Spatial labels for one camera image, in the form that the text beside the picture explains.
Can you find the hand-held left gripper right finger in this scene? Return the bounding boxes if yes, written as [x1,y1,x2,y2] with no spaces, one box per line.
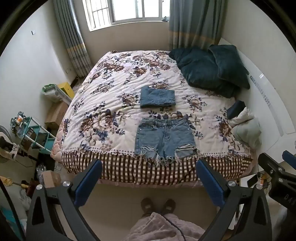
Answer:
[196,159,273,241]

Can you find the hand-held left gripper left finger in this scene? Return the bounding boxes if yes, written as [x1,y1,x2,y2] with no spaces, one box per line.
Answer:
[26,159,103,241]

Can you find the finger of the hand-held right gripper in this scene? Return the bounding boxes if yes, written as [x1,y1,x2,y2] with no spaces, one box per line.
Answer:
[258,153,292,180]
[282,150,296,164]

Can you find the frayed denim shorts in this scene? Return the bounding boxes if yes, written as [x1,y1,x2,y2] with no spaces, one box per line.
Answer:
[134,117,198,168]

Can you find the black phone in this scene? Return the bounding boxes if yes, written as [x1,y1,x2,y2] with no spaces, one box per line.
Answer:
[247,174,258,187]

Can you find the white bedside table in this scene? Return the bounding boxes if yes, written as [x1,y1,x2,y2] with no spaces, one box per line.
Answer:
[239,172,263,189]

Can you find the small cardboard box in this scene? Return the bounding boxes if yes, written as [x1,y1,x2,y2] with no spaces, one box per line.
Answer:
[41,170,61,189]

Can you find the pale green blanket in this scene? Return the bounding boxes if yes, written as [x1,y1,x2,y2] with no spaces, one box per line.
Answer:
[231,107,262,149]

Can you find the person's right shoe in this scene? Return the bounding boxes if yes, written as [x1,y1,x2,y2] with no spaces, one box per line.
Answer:
[162,199,176,215]

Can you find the person's shoe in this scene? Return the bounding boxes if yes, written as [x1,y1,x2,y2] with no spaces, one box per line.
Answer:
[141,197,154,215]
[162,199,176,215]

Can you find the person's left shoe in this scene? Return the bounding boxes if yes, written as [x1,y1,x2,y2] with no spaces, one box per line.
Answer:
[141,197,154,215]

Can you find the teal trolley rack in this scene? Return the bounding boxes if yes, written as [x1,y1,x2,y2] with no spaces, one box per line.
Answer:
[10,115,56,155]

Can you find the floral quilt with checked border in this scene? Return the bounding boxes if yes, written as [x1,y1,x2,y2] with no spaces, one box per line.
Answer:
[52,49,254,186]

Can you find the large cardboard box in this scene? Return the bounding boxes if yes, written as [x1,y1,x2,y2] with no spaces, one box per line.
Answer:
[45,101,69,129]

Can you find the white headboard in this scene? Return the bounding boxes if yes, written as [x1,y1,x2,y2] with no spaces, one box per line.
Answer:
[218,37,296,142]

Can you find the yellow box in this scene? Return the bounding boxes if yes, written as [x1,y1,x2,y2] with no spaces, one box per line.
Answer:
[58,82,75,98]

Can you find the clear storage bin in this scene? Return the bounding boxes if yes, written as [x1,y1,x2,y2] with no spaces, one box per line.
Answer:
[41,84,73,105]

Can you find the folded denim shorts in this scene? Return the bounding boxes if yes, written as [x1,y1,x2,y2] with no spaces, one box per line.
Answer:
[140,86,176,109]

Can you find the small dark teal pillow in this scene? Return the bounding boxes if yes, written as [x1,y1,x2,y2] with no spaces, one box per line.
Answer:
[208,44,251,90]

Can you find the large dark teal pillow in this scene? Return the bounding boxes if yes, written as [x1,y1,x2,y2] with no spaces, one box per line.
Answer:
[168,47,240,99]

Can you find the grey striped curtain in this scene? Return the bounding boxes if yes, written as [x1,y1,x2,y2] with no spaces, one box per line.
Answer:
[168,0,225,51]
[53,0,92,77]

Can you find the window with bars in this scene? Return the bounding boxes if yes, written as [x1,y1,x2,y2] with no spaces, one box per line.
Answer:
[82,0,171,32]

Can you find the black cable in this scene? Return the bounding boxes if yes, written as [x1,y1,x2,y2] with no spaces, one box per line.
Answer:
[161,214,187,241]

